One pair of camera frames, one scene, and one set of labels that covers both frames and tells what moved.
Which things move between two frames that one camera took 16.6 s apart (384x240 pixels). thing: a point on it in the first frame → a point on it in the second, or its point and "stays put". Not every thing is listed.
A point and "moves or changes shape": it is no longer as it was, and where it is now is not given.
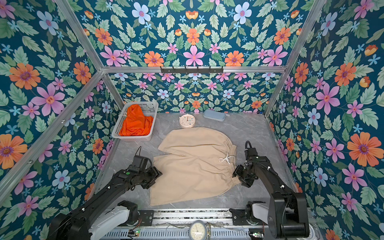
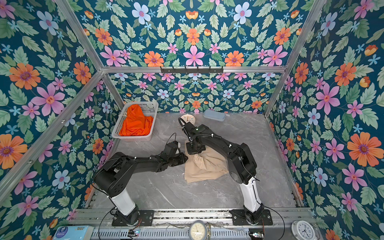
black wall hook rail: (191, 70) stays put
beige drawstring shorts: (199, 162) moves or changes shape
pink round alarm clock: (187, 120) stays put
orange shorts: (135, 123) stays put
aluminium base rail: (174, 225) stays put
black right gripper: (237, 170) → (190, 151)
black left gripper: (156, 173) → (183, 159)
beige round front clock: (197, 230) stays put
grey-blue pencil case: (214, 115) stays put
